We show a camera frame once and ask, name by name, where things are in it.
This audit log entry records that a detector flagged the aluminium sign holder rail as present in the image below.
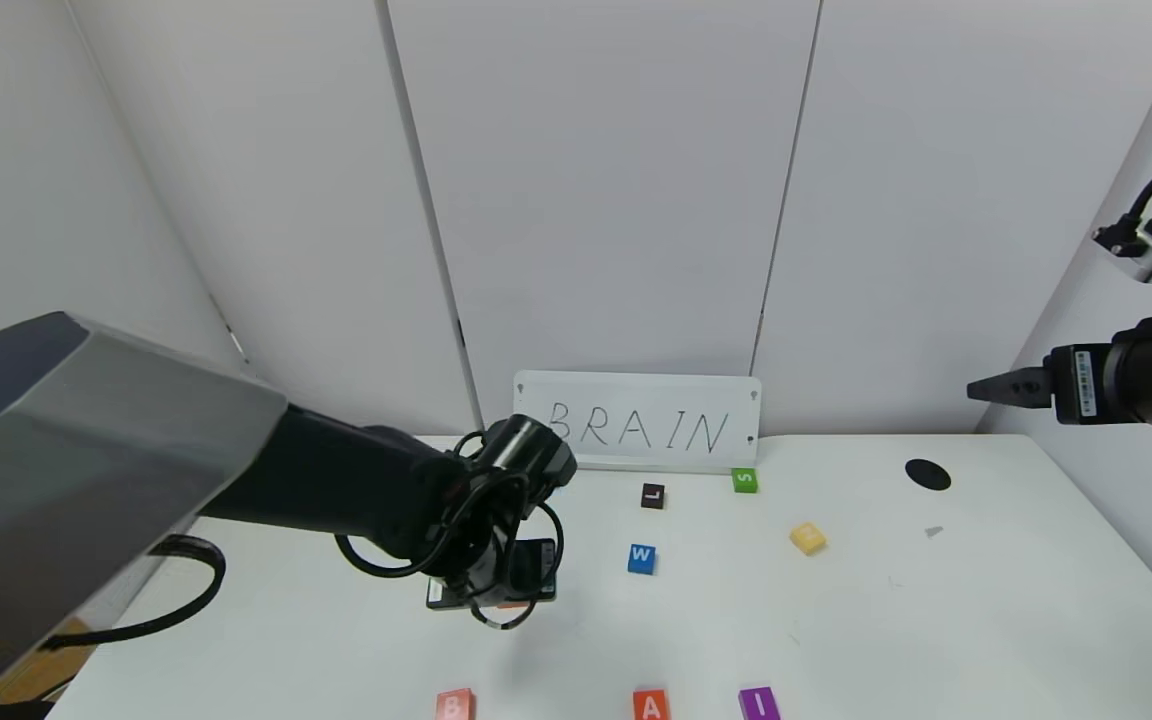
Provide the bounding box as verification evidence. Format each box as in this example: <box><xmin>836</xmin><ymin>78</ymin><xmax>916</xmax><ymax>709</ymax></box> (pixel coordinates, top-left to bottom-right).
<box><xmin>574</xmin><ymin>455</ymin><xmax>752</xmax><ymax>477</ymax></box>

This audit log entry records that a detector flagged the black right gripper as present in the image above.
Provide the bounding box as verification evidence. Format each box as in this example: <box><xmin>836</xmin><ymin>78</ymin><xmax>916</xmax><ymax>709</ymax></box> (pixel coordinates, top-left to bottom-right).
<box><xmin>966</xmin><ymin>330</ymin><xmax>1152</xmax><ymax>427</ymax></box>

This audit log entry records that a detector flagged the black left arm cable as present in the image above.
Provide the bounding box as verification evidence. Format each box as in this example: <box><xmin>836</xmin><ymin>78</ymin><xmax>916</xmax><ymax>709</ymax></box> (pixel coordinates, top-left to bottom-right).
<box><xmin>36</xmin><ymin>535</ymin><xmax>228</xmax><ymax>651</ymax></box>

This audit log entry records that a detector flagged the white sign holder board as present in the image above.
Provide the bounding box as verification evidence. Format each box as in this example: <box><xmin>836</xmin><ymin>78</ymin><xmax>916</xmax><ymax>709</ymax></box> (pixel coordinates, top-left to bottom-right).
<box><xmin>514</xmin><ymin>372</ymin><xmax>762</xmax><ymax>471</ymax></box>

